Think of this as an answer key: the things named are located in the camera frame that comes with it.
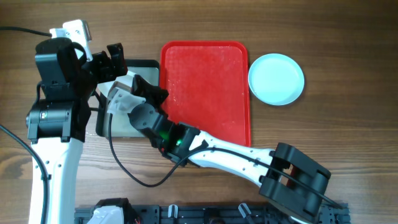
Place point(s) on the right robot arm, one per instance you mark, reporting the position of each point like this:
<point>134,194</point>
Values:
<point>289,179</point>

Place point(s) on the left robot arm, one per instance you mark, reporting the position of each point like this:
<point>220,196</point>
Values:
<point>56,122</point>

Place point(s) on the red plastic tray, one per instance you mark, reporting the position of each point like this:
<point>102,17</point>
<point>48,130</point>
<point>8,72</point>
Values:
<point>207,82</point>

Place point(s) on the white plate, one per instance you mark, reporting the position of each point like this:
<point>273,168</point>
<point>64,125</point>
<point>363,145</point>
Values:
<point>119,84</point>

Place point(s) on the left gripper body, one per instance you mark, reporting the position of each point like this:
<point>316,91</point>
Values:
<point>101,69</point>

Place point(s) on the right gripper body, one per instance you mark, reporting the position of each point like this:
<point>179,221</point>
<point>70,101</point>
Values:
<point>156,98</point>

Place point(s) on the black water tray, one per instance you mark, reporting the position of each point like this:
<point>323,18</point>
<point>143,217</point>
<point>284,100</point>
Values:
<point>121,127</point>

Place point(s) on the light blue plate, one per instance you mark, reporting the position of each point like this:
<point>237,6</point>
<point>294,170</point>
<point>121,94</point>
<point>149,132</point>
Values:
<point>276,79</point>

